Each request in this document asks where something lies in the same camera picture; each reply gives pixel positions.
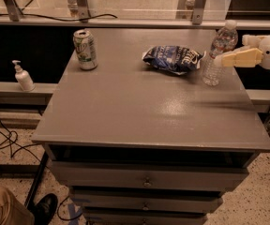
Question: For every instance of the grey drawer cabinet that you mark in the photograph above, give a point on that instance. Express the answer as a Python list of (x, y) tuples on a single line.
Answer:
[(125, 112)]

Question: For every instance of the bottom grey drawer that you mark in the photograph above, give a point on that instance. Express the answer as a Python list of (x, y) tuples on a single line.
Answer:
[(136, 217)]

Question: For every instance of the blue chip bag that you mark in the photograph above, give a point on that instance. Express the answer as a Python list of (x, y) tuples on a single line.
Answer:
[(175, 59)]

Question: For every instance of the clear plastic water bottle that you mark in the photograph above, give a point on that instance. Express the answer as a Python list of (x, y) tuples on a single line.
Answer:
[(224, 41)]

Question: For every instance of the tan trouser leg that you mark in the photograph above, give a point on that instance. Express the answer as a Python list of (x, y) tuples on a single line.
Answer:
[(12, 212)]

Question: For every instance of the black leather shoe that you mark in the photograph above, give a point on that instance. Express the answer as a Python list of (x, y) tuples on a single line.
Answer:
[(45, 209)]

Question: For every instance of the green white soda can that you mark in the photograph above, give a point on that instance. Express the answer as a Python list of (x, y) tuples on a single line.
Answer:
[(85, 49)]

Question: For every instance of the top grey drawer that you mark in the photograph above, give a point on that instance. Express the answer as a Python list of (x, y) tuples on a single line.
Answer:
[(111, 175)]

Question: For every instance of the grey drawer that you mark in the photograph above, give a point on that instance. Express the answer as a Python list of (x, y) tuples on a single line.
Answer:
[(147, 200), (136, 217), (111, 175)]

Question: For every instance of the grey metal rail frame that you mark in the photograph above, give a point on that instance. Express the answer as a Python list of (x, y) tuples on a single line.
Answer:
[(208, 14)]

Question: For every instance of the white pump dispenser bottle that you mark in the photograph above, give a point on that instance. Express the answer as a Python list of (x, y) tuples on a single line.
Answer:
[(23, 78)]

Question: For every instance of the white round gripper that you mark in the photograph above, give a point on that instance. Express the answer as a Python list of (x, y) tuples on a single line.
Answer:
[(257, 54)]

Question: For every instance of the grey side shelf ledge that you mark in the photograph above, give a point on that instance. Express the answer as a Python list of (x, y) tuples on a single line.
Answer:
[(11, 93)]

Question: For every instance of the middle grey drawer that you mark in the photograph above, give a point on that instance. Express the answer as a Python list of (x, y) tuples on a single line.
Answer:
[(147, 200)]

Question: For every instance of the black metal stand leg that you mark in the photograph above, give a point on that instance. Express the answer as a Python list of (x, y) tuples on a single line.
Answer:
[(29, 202)]

